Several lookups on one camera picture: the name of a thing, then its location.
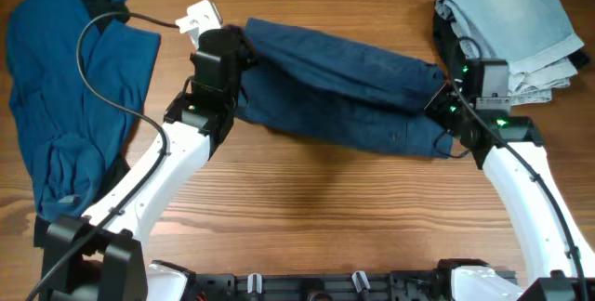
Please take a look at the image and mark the dark navy denim shorts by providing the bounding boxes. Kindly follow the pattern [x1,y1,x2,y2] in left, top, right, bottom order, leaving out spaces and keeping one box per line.
[236,18,453,158]

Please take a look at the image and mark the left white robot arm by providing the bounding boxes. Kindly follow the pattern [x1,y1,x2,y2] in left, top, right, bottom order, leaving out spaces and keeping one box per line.
[28,0,256,300]

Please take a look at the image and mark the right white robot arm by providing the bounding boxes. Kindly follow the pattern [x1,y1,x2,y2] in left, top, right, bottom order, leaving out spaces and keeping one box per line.
[424,84,594,300]

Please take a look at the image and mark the black folded garment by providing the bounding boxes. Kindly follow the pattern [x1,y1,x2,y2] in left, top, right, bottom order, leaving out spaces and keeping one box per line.
[432,13,590,70]

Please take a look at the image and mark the light blue folded jeans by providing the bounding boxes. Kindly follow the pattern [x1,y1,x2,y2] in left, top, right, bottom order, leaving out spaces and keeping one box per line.
[435,0,584,105]

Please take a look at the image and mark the blue shirt pile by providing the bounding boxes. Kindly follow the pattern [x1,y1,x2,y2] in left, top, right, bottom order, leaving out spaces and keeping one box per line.
[6,0,161,221]

